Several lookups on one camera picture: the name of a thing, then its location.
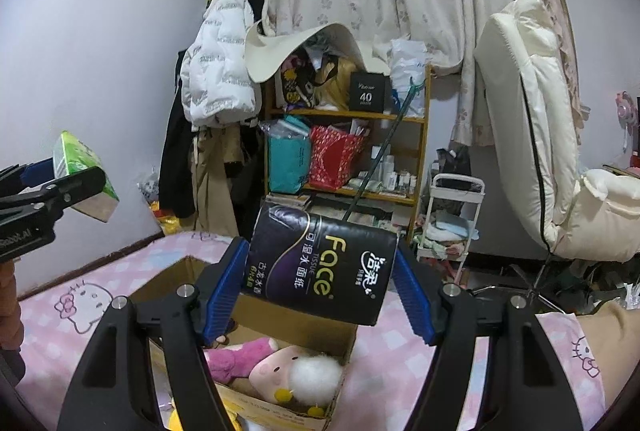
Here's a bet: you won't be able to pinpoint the cream padded recliner chair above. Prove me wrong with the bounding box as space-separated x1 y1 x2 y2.
473 0 640 312

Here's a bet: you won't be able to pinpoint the pink desk fan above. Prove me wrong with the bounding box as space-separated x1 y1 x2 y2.
615 91 639 157

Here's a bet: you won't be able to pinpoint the pink plush doll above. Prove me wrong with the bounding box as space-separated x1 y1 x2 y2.
204 337 281 385

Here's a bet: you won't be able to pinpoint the cardboard box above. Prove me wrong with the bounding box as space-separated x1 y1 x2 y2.
130 255 359 431

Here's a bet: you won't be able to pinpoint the green tissue pack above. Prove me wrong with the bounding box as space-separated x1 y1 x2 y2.
52 131 121 223

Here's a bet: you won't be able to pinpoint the green pole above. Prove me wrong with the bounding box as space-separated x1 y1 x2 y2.
342 78 426 225

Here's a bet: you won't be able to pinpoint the stack of books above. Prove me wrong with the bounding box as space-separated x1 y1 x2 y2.
264 192 313 213

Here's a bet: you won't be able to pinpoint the pink cartoon cat bedsheet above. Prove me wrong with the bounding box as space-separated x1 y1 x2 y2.
17 231 608 431

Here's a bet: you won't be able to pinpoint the plastic bag with yellow contents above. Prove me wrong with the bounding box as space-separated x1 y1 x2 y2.
137 166 179 237

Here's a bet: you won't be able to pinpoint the teal bag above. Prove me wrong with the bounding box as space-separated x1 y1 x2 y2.
260 115 312 195

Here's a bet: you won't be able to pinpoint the tan cloth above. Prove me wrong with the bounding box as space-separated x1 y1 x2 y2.
575 301 640 414

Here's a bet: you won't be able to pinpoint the white fluffy plush toy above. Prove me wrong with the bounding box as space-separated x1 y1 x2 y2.
274 355 345 418

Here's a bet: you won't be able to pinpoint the red patterned gift bag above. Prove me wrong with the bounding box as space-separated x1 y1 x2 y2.
308 125 366 191

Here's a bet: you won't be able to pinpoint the black coat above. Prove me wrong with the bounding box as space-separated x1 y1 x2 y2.
159 54 199 220

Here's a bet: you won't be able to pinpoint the beige coat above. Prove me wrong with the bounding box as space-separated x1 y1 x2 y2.
192 124 252 237

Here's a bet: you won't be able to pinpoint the white rolling cart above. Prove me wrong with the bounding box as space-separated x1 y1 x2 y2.
415 174 486 263

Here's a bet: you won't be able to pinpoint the row of small bottles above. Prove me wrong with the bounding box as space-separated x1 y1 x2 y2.
370 146 419 193

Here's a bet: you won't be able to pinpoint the wooden shelf unit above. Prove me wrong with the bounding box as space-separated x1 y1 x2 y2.
262 65 432 242

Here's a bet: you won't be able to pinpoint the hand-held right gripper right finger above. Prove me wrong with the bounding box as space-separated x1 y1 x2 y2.
392 247 583 431

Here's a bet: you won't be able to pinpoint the pink pig plush toy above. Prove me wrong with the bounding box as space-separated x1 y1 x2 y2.
249 345 301 404

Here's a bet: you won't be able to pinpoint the yellow black bag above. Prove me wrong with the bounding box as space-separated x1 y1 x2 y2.
280 54 351 110

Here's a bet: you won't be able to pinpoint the white plastic bags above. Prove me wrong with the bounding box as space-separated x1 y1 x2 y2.
387 38 431 118

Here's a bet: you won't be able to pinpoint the cream floppy mat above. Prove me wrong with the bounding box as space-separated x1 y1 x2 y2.
245 24 391 84

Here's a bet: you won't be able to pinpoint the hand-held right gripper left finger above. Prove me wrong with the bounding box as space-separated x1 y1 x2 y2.
57 236 251 431

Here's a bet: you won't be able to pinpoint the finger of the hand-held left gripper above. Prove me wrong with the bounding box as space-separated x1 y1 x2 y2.
0 166 107 221
0 158 57 192

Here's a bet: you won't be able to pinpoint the white puffer jacket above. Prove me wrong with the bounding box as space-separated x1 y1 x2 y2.
180 0 274 128

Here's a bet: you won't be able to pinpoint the black tissue pack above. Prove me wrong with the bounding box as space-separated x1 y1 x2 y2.
248 204 401 327

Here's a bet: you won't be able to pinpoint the black gift box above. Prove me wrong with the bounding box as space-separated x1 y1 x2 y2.
348 71 392 114

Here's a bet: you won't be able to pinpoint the person's left forearm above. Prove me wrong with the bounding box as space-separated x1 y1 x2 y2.
0 258 26 382

